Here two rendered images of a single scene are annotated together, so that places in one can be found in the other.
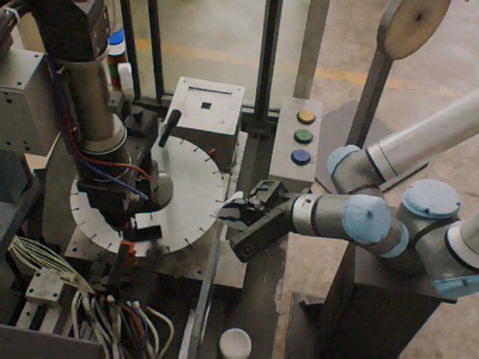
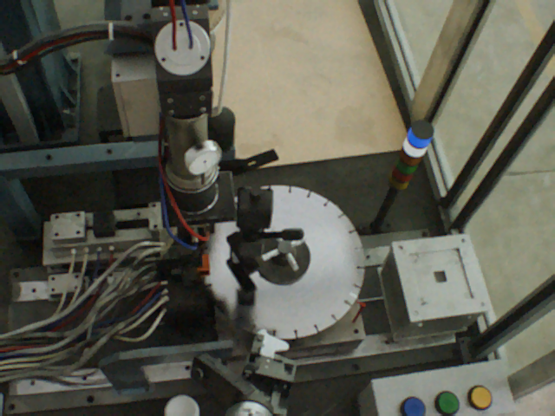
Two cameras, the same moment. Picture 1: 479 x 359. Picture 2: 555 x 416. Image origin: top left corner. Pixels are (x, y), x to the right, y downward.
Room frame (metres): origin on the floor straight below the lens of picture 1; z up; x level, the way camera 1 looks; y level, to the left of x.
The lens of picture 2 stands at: (0.49, -0.26, 2.07)
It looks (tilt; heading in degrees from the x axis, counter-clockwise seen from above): 61 degrees down; 67
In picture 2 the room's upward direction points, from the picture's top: 10 degrees clockwise
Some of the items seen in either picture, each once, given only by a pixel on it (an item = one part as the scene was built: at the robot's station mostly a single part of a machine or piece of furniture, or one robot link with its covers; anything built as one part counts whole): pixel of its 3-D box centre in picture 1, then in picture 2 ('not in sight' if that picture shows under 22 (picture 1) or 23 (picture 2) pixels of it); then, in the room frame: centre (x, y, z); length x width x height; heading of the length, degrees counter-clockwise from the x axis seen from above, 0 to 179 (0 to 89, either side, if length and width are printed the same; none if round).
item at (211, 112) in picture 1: (205, 124); (430, 289); (1.03, 0.11, 0.82); 0.18 x 0.18 x 0.15; 85
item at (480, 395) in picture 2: (305, 117); (479, 398); (1.02, -0.16, 0.90); 0.04 x 0.04 x 0.02
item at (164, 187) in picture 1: (147, 186); (283, 255); (0.70, 0.20, 0.96); 0.11 x 0.11 x 0.03
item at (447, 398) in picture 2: (303, 137); (447, 403); (0.95, -0.15, 0.90); 0.04 x 0.04 x 0.02
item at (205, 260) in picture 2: (121, 268); (183, 269); (0.51, 0.22, 0.95); 0.10 x 0.03 x 0.07; 175
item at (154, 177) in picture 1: (142, 150); (252, 221); (0.63, 0.18, 1.17); 0.06 x 0.05 x 0.20; 166
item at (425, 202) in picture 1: (427, 213); not in sight; (0.73, -0.43, 0.91); 0.13 x 0.12 x 0.14; 18
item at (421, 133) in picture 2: (112, 32); (421, 133); (0.98, 0.31, 1.14); 0.05 x 0.04 x 0.03; 85
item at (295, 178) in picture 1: (293, 155); (433, 403); (0.95, -0.14, 0.82); 0.28 x 0.11 x 0.15; 175
